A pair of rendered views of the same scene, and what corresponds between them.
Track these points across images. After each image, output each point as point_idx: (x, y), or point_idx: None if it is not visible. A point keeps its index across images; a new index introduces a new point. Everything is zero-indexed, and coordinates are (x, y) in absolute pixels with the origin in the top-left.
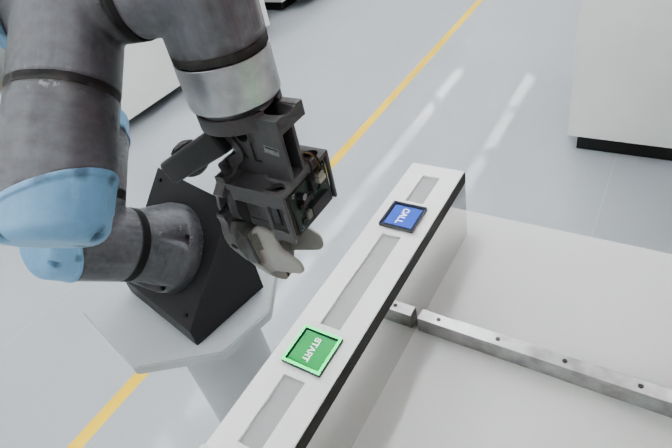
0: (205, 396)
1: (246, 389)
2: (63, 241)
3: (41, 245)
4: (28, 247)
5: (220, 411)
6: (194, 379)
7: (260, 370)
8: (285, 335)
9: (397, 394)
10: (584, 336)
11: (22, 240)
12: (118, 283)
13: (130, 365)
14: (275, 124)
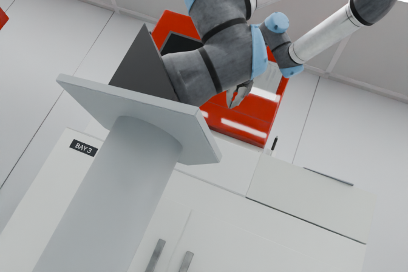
0: (135, 245)
1: (238, 146)
2: (294, 75)
3: (295, 73)
4: (297, 72)
5: (129, 265)
6: (144, 218)
7: (229, 142)
8: (213, 136)
9: None
10: None
11: (300, 72)
12: (160, 98)
13: (220, 155)
14: None
